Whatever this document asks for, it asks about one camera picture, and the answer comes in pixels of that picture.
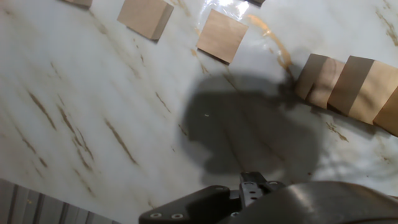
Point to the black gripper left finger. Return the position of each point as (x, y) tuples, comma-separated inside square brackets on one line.
[(192, 207)]

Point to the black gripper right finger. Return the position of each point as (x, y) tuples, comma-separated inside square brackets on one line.
[(250, 189)]

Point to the marble pattern mat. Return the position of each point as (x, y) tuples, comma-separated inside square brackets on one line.
[(93, 109)]

